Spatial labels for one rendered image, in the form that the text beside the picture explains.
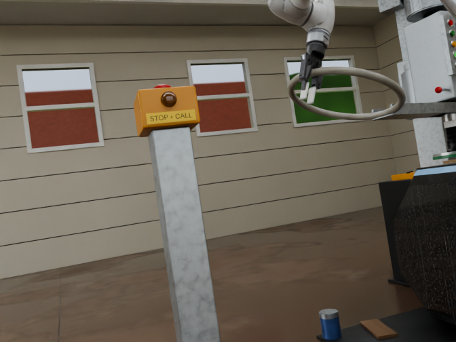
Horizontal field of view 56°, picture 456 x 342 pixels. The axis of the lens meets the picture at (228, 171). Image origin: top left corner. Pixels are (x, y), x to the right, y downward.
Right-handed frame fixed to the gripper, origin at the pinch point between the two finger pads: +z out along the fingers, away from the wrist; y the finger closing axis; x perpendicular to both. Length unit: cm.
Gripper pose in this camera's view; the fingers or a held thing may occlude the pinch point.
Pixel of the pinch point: (307, 93)
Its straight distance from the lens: 173.6
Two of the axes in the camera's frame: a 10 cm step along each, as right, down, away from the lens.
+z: -2.1, 9.5, -2.1
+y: 7.3, 3.0, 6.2
